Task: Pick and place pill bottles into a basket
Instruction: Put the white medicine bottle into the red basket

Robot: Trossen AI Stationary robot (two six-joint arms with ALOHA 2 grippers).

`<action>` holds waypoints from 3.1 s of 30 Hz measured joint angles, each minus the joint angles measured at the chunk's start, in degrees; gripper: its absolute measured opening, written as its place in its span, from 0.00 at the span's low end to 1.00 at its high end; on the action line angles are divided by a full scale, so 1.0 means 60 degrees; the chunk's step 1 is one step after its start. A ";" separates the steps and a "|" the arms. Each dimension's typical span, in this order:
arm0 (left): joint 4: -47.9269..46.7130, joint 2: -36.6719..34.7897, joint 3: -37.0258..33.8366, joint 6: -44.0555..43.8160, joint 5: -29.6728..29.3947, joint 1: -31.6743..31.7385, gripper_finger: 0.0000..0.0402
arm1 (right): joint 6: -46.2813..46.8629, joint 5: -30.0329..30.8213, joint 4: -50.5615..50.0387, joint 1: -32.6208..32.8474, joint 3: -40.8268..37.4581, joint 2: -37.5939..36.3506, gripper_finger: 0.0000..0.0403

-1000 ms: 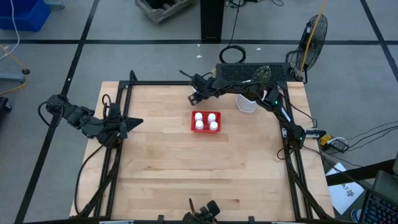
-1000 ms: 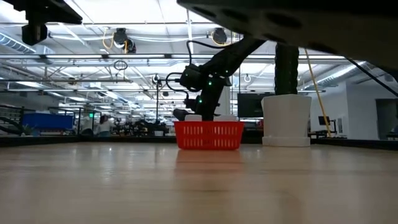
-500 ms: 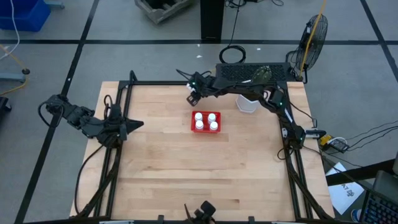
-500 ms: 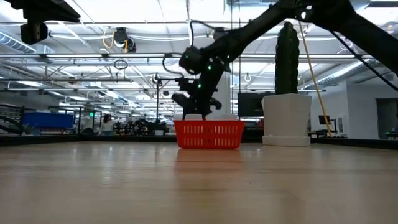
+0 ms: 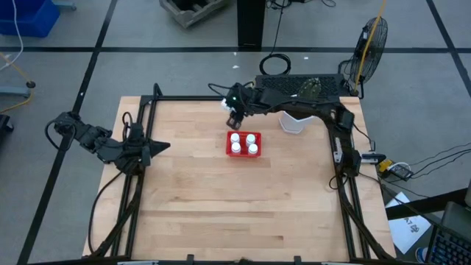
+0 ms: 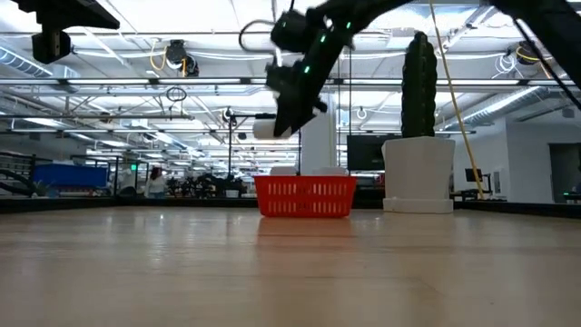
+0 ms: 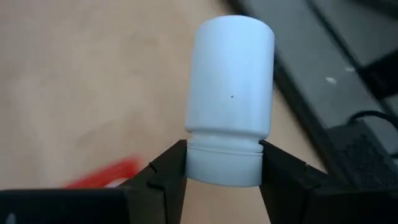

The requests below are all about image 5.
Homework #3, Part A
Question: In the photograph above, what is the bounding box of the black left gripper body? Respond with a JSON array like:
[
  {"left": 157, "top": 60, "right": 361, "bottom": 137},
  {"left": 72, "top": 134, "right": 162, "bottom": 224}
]
[{"left": 123, "top": 138, "right": 152, "bottom": 166}]

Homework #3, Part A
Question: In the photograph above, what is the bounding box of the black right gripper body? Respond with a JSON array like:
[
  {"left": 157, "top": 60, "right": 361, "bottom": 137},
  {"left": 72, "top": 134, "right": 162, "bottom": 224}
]
[{"left": 220, "top": 83, "right": 258, "bottom": 115}]

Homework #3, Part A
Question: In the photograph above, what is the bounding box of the red plastic mesh basket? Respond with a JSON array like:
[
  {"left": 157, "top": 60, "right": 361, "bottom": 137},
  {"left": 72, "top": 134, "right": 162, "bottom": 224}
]
[{"left": 225, "top": 130, "right": 263, "bottom": 158}]

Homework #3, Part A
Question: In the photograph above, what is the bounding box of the black computer case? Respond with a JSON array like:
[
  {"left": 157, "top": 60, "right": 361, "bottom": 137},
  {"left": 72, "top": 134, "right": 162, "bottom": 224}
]
[{"left": 254, "top": 73, "right": 349, "bottom": 99}]

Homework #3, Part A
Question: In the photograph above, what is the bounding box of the white faceted plant pot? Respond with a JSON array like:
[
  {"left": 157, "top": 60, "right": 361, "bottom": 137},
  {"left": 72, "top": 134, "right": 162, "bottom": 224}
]
[{"left": 278, "top": 110, "right": 316, "bottom": 135}]

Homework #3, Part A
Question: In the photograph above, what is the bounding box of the green cactus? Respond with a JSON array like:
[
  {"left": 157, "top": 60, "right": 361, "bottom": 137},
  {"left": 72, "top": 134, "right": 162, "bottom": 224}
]
[{"left": 297, "top": 77, "right": 322, "bottom": 99}]

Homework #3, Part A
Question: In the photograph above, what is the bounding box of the wooden pallet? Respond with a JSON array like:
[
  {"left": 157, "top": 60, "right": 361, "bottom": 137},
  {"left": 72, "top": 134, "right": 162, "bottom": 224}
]
[{"left": 158, "top": 0, "right": 229, "bottom": 29}]

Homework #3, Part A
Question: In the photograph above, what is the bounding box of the grey stand base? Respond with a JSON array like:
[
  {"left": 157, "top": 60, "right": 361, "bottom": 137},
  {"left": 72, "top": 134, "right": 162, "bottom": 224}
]
[{"left": 0, "top": 85, "right": 32, "bottom": 99}]

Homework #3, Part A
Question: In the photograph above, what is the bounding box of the black floor fan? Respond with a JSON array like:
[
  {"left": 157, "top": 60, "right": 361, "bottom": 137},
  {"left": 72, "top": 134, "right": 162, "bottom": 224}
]
[{"left": 347, "top": 16, "right": 389, "bottom": 88}]

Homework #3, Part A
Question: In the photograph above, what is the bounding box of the black power adapter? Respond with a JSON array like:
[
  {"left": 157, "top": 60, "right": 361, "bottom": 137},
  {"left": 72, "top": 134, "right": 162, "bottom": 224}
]
[{"left": 389, "top": 161, "right": 414, "bottom": 182}]

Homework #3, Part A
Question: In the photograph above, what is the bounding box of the blue plastic bin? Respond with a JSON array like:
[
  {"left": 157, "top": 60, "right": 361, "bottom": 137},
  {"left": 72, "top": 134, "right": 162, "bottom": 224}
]
[{"left": 0, "top": 0, "right": 60, "bottom": 38}]

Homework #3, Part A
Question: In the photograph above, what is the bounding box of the white paper sheet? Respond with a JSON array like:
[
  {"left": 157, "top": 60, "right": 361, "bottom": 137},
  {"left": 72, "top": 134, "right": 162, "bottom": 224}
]
[{"left": 384, "top": 191, "right": 431, "bottom": 255}]

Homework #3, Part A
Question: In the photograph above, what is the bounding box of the black keyboard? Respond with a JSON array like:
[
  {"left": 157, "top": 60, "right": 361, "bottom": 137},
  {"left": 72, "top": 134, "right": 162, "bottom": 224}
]
[{"left": 428, "top": 227, "right": 471, "bottom": 265}]

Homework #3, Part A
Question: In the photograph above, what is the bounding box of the coiled black cable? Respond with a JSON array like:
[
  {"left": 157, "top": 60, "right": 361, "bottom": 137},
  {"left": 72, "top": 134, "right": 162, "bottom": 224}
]
[{"left": 259, "top": 53, "right": 292, "bottom": 77}]

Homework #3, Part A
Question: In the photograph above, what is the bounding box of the black rig frame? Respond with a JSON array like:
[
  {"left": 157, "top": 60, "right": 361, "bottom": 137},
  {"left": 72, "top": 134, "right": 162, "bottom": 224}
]
[{"left": 82, "top": 82, "right": 397, "bottom": 265}]

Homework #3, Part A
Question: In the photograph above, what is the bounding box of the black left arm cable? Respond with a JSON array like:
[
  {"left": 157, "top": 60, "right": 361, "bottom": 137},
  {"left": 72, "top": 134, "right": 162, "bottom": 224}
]
[{"left": 88, "top": 167, "right": 128, "bottom": 255}]

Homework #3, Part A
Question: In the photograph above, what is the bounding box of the black post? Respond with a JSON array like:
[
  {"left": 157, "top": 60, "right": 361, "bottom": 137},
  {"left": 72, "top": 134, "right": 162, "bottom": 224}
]
[{"left": 237, "top": 0, "right": 266, "bottom": 49}]

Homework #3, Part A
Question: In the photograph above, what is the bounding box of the yellow floor cable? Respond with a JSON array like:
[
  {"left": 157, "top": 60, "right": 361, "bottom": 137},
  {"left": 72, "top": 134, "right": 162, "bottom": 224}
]
[{"left": 0, "top": 51, "right": 35, "bottom": 115}]

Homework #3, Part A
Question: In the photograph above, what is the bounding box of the white floor cable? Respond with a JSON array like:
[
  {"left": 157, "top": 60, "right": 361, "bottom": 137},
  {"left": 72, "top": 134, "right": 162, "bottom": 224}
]
[{"left": 0, "top": 0, "right": 25, "bottom": 73}]

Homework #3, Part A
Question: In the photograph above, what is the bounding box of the black floor cable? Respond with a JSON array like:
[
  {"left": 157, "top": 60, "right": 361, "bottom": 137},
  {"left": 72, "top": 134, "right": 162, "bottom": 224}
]
[
  {"left": 411, "top": 149, "right": 471, "bottom": 180},
  {"left": 411, "top": 141, "right": 471, "bottom": 167}
]

